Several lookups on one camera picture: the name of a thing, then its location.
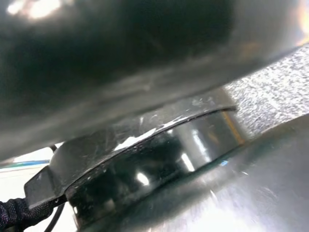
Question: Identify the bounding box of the black glossy robot joint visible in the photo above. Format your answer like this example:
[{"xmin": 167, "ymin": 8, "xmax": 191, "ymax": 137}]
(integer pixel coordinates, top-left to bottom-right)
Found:
[{"xmin": 49, "ymin": 88, "xmax": 246, "ymax": 230}]

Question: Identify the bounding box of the grey connector block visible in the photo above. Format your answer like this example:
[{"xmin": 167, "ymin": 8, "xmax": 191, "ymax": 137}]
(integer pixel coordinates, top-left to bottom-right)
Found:
[{"xmin": 24, "ymin": 166, "xmax": 66, "ymax": 209}]

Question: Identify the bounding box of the silver robot body shell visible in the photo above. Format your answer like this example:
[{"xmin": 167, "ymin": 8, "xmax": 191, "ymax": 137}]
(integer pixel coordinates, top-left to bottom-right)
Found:
[{"xmin": 82, "ymin": 114, "xmax": 309, "ymax": 232}]

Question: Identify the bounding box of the black smooth cable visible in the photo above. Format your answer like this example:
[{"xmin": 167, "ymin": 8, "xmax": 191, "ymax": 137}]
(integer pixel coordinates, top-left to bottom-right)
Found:
[{"xmin": 44, "ymin": 203, "xmax": 66, "ymax": 232}]

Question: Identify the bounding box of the black braided cable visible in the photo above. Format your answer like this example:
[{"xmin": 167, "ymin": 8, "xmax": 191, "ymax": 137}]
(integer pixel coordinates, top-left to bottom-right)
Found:
[{"xmin": 0, "ymin": 198, "xmax": 56, "ymax": 232}]

